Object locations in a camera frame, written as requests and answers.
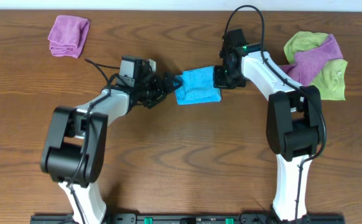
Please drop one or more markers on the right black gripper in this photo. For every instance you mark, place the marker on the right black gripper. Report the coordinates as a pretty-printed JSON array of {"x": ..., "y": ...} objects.
[{"x": 219, "y": 76}]

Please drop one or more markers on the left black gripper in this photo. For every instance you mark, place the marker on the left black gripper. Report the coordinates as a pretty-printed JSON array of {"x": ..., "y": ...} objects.
[{"x": 163, "y": 88}]

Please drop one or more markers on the blue microfiber cloth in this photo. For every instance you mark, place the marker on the blue microfiber cloth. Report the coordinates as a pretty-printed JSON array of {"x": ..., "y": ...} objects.
[{"x": 197, "y": 87}]

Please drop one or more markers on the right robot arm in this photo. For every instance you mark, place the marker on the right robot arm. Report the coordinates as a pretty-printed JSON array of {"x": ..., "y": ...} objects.
[{"x": 295, "y": 126}]

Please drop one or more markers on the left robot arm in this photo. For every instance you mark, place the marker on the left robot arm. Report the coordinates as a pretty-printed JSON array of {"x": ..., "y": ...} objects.
[{"x": 74, "y": 148}]

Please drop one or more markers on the crumpled purple cloth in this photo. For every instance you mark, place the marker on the crumpled purple cloth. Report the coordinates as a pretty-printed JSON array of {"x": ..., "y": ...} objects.
[{"x": 307, "y": 54}]

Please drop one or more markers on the crumpled green cloth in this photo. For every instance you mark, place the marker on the crumpled green cloth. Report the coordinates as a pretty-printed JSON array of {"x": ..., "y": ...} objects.
[{"x": 330, "y": 81}]

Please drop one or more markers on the folded purple cloth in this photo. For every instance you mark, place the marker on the folded purple cloth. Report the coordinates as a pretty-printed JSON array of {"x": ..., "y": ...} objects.
[{"x": 68, "y": 36}]

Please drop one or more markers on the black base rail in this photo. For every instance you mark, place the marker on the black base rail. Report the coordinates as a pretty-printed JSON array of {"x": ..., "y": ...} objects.
[{"x": 244, "y": 218}]

